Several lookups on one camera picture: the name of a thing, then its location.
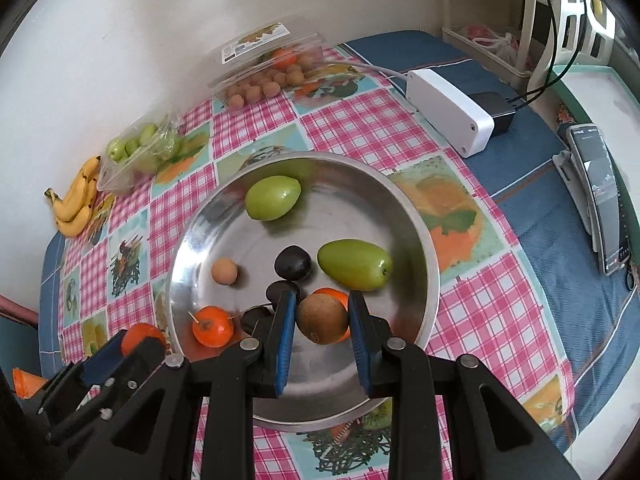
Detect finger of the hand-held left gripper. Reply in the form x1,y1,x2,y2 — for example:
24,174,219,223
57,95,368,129
80,332,128,387
106,337,168,407

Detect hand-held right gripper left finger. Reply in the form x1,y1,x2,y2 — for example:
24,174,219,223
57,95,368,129
75,290,297,480

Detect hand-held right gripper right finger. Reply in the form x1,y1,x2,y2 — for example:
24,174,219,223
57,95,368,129
348,290,583,480

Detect small tangerine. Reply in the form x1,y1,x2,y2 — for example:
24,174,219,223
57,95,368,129
121,323,167,356

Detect dark purple plum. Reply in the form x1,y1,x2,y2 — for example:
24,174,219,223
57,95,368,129
274,245,312,281
241,306,275,336
266,280,302,311

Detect brown kiwi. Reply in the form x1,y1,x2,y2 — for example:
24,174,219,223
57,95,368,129
211,258,239,286
295,293,349,345

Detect large orange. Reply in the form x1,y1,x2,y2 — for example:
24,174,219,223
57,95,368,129
310,287,351,343

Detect tangerine with toothpick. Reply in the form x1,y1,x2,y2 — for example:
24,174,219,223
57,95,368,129
187,306,235,348

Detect green mango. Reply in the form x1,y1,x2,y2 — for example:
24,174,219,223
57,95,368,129
244,175,302,221
317,240,393,292

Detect large steel basin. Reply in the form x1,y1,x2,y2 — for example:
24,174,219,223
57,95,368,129
166,151,441,432

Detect orange plastic object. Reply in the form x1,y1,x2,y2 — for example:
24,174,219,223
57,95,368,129
12,366,48,401

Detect yellow banana bunch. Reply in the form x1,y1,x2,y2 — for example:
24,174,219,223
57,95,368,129
44,156,102,238

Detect clear plastic tray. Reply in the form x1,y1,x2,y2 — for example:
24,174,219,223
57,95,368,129
97,110,186,195

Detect pile of green jujubes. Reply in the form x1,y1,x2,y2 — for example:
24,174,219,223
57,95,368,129
106,122,182,173

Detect pink checkered tablecloth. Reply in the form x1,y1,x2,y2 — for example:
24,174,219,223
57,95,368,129
57,44,576,480

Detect pile of longans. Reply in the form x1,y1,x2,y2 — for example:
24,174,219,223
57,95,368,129
226,52,321,110

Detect white power box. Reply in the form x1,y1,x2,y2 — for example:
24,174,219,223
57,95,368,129
405,69,496,159

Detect grey phone stand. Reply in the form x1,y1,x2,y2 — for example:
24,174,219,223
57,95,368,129
552,149,601,241

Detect smartphone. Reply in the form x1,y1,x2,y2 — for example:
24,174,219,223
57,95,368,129
570,124,630,277

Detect clear plastic lidded box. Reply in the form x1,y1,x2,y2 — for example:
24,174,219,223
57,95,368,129
207,22,328,106

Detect pink white net bag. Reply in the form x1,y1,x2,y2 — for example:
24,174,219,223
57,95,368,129
459,24,522,67

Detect green rimmed white tray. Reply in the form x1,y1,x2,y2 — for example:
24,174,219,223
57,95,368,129
547,62,640,271

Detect white lattice rack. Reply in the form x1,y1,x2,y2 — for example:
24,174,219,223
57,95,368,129
520,0,617,66

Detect dark red rail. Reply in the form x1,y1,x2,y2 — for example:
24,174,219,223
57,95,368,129
0,294,41,323

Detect white cable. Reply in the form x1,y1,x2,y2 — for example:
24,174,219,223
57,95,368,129
320,59,411,83

